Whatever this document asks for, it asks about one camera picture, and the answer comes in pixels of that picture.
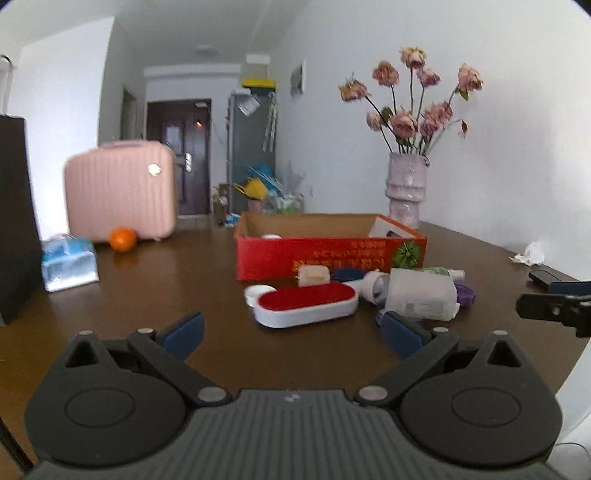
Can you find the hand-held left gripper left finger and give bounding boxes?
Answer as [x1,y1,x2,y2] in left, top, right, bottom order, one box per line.
[56,311,232,408]

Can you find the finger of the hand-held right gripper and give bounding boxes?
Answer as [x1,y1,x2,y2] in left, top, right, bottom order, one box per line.
[516,293,591,326]
[549,281,591,297]

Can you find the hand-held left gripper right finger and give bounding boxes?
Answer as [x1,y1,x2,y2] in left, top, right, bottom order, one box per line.
[354,311,533,408]

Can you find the white rectangular plastic container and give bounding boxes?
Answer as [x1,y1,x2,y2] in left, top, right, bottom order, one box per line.
[384,268,459,322]

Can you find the red and white lint brush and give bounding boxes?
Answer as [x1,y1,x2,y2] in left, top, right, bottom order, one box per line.
[253,282,359,330]

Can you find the red cardboard box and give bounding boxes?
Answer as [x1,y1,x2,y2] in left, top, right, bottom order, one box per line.
[234,211,428,282]

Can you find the flat black device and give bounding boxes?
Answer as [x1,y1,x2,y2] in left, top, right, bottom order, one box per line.
[529,268,581,291]

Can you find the crumpled white tissue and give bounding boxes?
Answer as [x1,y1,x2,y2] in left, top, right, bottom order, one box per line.
[509,242,546,267]

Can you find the orange fruit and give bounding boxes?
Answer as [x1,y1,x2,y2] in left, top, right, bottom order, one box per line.
[109,227,138,253]

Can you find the blue tissue pack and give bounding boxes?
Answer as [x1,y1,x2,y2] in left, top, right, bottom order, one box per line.
[41,234,100,293]

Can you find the pale pink ceramic vase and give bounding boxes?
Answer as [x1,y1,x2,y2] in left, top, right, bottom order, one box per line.
[387,152,430,230]

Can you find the pink hard-shell suitcase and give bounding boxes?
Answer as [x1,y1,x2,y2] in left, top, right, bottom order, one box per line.
[64,141,178,243]

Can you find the yellow watering can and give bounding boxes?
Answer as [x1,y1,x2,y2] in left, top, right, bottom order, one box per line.
[231,178,269,202]

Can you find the blue bag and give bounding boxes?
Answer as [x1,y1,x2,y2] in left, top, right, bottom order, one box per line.
[235,162,278,185]

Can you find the dark brown entrance door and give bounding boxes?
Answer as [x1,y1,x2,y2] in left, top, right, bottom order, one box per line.
[147,98,212,217]

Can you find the tall black box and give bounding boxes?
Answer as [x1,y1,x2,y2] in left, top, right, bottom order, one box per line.
[0,114,45,326]

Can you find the grey refrigerator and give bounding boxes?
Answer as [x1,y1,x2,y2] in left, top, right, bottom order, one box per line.
[228,89,278,217]

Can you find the dried pink roses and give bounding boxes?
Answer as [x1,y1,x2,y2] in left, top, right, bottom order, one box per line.
[338,46,485,158]

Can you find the paper sheet on refrigerator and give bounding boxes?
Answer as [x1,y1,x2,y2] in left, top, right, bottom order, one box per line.
[235,95,262,117]

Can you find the white box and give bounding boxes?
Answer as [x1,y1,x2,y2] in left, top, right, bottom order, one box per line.
[246,53,270,79]

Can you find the framed wall picture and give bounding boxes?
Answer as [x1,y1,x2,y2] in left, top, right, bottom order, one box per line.
[290,60,306,97]

